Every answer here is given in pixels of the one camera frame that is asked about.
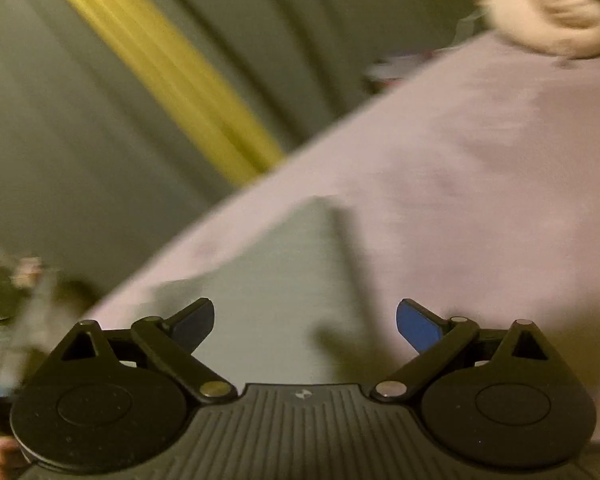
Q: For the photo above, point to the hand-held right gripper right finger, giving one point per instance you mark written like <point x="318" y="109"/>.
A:
<point x="417" y="327"/>

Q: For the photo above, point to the grey pants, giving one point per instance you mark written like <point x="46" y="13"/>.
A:
<point x="280" y="285"/>

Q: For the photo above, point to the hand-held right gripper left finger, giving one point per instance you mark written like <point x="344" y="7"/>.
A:
<point x="192" y="322"/>

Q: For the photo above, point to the grey-green curtain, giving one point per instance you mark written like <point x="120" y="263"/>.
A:
<point x="305" y="25"/>
<point x="55" y="135"/>

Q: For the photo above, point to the pink bed sheet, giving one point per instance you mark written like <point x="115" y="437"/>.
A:
<point x="480" y="160"/>

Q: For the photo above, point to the beige plush toy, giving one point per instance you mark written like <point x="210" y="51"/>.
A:
<point x="555" y="15"/>

